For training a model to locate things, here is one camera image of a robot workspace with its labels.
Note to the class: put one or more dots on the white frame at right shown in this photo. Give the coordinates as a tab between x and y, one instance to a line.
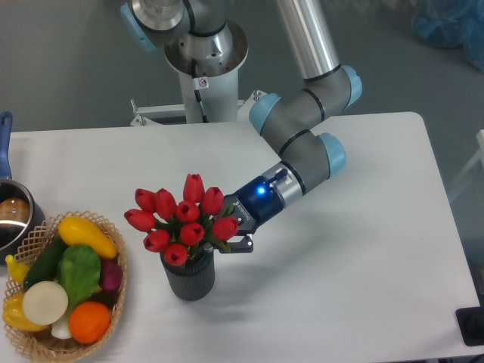
468	173

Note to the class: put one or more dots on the yellow bell pepper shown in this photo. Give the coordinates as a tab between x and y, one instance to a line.
14	316

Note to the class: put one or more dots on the white round onion slice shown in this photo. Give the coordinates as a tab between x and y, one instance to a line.
45	303

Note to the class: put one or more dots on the green cucumber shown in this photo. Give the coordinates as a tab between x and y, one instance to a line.
45	266

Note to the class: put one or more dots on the blue handled saucepan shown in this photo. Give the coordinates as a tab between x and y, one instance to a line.
20	214

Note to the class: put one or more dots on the dark grey ribbed vase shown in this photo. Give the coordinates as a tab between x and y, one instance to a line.
190	279

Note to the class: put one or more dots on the woven wicker basket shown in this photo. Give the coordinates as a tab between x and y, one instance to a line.
42	346

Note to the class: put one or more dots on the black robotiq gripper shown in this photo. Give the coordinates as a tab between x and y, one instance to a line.
253	205

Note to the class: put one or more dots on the green lettuce leaf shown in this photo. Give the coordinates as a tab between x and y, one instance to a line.
78	272

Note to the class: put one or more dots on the orange fruit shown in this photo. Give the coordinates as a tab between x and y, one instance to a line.
89	322

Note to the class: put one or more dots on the red tulip bouquet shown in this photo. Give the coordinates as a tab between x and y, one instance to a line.
178	230

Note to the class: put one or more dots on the black device at edge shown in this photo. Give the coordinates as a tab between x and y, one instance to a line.
470	322

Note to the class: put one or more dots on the blue plastic bag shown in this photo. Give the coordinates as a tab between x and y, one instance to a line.
451	24

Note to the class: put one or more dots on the yellow squash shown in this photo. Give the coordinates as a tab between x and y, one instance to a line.
75	230

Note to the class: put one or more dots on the purple red onion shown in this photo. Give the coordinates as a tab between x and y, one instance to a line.
111	275

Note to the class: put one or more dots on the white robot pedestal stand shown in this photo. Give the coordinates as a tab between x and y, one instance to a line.
208	73

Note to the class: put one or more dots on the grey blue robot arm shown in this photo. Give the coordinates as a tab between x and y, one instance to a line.
306	160

